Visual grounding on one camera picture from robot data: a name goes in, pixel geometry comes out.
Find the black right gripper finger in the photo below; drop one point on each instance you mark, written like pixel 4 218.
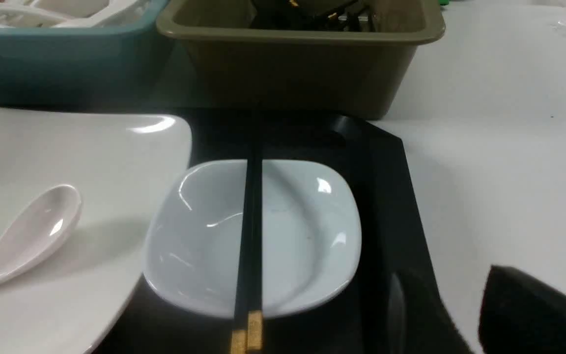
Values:
pixel 521 314

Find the small white sauce dish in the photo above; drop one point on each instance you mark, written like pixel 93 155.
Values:
pixel 312 237

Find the black chopstick gold tip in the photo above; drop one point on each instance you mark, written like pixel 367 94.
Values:
pixel 244 286
pixel 254 342

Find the large white square plate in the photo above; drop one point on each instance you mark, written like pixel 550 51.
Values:
pixel 123 166

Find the white ceramic soup spoon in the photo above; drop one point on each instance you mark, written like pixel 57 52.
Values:
pixel 40 230

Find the black plastic serving tray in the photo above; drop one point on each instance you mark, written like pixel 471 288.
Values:
pixel 374 163

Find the pile of black chopsticks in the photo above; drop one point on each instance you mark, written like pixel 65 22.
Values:
pixel 293 15

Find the olive brown chopstick bin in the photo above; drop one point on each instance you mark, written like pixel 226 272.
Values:
pixel 357 74

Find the teal plastic spoon bin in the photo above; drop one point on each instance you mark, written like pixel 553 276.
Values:
pixel 105 66

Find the pile of white soup spoons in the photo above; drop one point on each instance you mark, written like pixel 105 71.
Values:
pixel 69 13

